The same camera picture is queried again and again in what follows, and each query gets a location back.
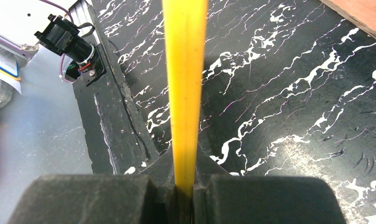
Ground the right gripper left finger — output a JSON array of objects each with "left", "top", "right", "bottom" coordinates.
[{"left": 8, "top": 175, "right": 169, "bottom": 224}]

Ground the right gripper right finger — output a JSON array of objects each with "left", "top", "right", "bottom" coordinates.
[{"left": 193, "top": 175, "right": 346, "bottom": 224}]

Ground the yellow framed whiteboard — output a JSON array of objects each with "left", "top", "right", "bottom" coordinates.
[{"left": 162, "top": 0, "right": 208, "bottom": 197}]

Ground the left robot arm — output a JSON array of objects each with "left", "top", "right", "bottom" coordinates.
[{"left": 34, "top": 14, "right": 106, "bottom": 86}]

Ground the black marble pattern mat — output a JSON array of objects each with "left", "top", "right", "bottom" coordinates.
[{"left": 90, "top": 0, "right": 376, "bottom": 224}]

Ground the brown wooden board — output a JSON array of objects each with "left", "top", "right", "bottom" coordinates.
[{"left": 321, "top": 0, "right": 376, "bottom": 40}]

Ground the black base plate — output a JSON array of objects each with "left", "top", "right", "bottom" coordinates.
[{"left": 72, "top": 44, "right": 159, "bottom": 175}]

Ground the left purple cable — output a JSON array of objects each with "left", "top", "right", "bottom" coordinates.
[{"left": 37, "top": 0, "right": 75, "bottom": 84}]

